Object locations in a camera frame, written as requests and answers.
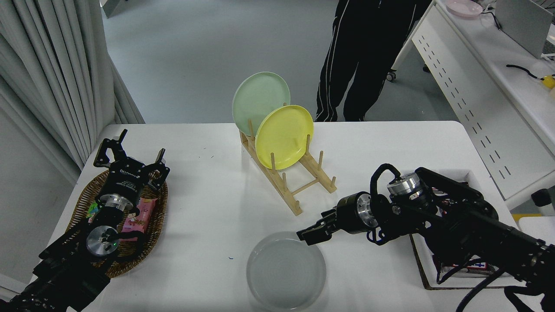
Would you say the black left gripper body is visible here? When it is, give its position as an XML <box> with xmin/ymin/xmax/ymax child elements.
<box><xmin>103</xmin><ymin>158</ymin><xmax>150</xmax><ymax>204</ymax></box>

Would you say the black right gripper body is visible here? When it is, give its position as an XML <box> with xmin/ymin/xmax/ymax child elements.
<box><xmin>335</xmin><ymin>193</ymin><xmax>363</xmax><ymax>235</ymax></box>

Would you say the grey plate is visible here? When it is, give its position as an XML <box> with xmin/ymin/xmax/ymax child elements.
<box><xmin>246</xmin><ymin>231</ymin><xmax>327</xmax><ymax>312</ymax></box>

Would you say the wooden plate rack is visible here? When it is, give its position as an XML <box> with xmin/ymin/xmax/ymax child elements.
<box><xmin>239</xmin><ymin>119</ymin><xmax>338</xmax><ymax>216</ymax></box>

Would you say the yellow plate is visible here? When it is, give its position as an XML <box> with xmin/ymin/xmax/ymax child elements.
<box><xmin>255</xmin><ymin>105</ymin><xmax>314</xmax><ymax>170</ymax></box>

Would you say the pale green plate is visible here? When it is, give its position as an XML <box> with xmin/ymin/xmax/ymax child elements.
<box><xmin>232</xmin><ymin>71</ymin><xmax>291</xmax><ymax>137</ymax></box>

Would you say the pink plate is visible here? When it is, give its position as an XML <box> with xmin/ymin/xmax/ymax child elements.
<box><xmin>446</xmin><ymin>0</ymin><xmax>483</xmax><ymax>18</ymax></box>

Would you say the pink snack packet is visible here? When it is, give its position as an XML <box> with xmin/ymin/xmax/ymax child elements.
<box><xmin>119</xmin><ymin>197</ymin><xmax>157</xmax><ymax>242</ymax></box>

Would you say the brown wicker basket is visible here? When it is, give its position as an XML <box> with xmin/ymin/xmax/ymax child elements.
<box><xmin>66</xmin><ymin>168</ymin><xmax>169</xmax><ymax>279</ymax></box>

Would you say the grey curtain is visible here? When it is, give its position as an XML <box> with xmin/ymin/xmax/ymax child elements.
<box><xmin>0</xmin><ymin>0</ymin><xmax>146</xmax><ymax>187</ymax></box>

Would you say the white cardboard tray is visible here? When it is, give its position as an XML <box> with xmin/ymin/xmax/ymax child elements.
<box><xmin>397</xmin><ymin>169</ymin><xmax>523</xmax><ymax>290</ymax></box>

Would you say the brown Snickers bar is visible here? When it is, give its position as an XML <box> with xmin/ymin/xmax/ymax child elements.
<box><xmin>442</xmin><ymin>260</ymin><xmax>497</xmax><ymax>276</ymax></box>

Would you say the person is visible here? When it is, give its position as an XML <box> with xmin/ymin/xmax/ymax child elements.
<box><xmin>315</xmin><ymin>0</ymin><xmax>432</xmax><ymax>123</ymax></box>

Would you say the white perforated desk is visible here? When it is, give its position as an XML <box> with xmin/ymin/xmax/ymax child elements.
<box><xmin>386</xmin><ymin>0</ymin><xmax>555</xmax><ymax>211</ymax></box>

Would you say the small white table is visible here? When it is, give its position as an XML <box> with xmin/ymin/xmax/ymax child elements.
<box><xmin>518</xmin><ymin>216</ymin><xmax>555</xmax><ymax>247</ymax></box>

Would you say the grey laptop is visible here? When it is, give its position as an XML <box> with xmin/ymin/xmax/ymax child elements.
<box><xmin>494</xmin><ymin>0</ymin><xmax>555</xmax><ymax>59</ymax></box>

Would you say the thick black cable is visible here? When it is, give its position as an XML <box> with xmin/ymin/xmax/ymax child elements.
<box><xmin>506</xmin><ymin>64</ymin><xmax>545</xmax><ymax>81</ymax></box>

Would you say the thin black cable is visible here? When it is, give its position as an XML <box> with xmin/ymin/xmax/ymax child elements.
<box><xmin>479</xmin><ymin>10</ymin><xmax>502</xmax><ymax>30</ymax></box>

